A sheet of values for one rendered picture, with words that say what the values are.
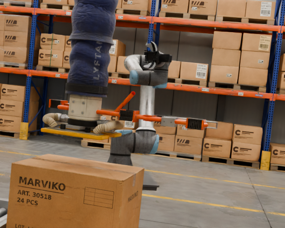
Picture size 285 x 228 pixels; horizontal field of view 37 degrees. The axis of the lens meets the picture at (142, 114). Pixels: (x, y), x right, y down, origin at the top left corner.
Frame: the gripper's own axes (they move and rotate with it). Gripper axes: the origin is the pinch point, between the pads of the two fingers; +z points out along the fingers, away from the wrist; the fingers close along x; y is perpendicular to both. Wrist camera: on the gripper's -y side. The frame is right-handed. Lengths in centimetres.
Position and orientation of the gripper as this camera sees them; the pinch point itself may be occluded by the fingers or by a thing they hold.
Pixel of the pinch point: (151, 55)
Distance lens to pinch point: 241.3
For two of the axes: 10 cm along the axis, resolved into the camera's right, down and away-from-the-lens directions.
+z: -3.0, 0.2, -9.5
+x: 1.0, -9.9, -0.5
